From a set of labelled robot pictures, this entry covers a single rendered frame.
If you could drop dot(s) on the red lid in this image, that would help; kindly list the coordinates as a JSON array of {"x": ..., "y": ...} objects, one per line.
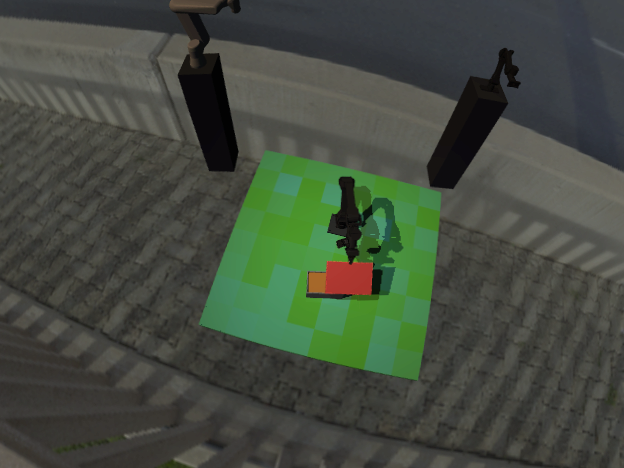
[{"x": 345, "y": 278}]

